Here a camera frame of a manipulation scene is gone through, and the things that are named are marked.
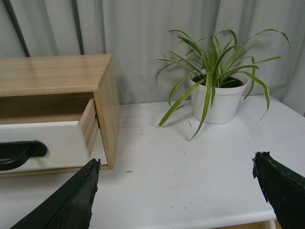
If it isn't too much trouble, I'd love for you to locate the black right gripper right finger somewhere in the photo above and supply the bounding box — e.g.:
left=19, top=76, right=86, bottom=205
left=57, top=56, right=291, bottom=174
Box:
left=253, top=152, right=305, bottom=229

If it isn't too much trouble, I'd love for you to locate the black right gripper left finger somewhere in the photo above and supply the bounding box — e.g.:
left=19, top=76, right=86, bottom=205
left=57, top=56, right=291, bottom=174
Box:
left=12, top=159, right=101, bottom=229

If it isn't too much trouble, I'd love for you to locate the white front wooden drawer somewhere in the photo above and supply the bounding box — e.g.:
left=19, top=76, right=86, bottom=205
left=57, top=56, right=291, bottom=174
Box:
left=0, top=95, right=99, bottom=174

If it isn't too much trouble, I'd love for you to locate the light wooden drawer cabinet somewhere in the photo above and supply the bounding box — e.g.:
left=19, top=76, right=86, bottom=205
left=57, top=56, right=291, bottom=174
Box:
left=0, top=54, right=120, bottom=177

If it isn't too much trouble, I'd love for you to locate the white table leg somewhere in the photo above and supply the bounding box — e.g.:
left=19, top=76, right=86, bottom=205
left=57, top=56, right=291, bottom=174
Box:
left=264, top=219, right=276, bottom=229

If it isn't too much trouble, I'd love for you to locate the white plastic flower pot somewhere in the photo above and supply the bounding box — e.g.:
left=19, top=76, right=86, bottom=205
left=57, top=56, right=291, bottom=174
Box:
left=191, top=73, right=249, bottom=124

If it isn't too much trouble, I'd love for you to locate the green spider plant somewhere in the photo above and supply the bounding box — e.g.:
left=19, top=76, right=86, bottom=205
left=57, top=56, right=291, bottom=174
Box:
left=154, top=29, right=292, bottom=140

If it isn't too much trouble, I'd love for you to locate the white pleated curtain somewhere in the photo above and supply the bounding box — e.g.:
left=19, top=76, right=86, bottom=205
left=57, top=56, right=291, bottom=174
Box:
left=0, top=0, right=305, bottom=111

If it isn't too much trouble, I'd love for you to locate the black drawer handle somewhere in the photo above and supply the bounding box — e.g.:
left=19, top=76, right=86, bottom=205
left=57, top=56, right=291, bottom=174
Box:
left=0, top=140, right=48, bottom=171

